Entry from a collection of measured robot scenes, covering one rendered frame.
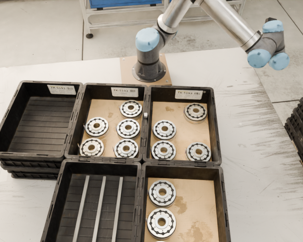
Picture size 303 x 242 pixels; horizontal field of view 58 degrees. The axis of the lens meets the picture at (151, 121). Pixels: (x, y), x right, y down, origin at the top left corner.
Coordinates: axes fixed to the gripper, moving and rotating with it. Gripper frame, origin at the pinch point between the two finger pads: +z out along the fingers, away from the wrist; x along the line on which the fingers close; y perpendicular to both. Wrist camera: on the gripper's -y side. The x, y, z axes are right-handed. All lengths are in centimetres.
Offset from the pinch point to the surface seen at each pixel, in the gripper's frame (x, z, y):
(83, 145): -72, -49, 52
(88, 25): -94, 155, 73
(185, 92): -31, -27, 28
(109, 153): -61, -50, 52
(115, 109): -61, -28, 45
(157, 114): -42, -31, 41
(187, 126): -28, -39, 39
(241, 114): 5.1, -20.8, 38.3
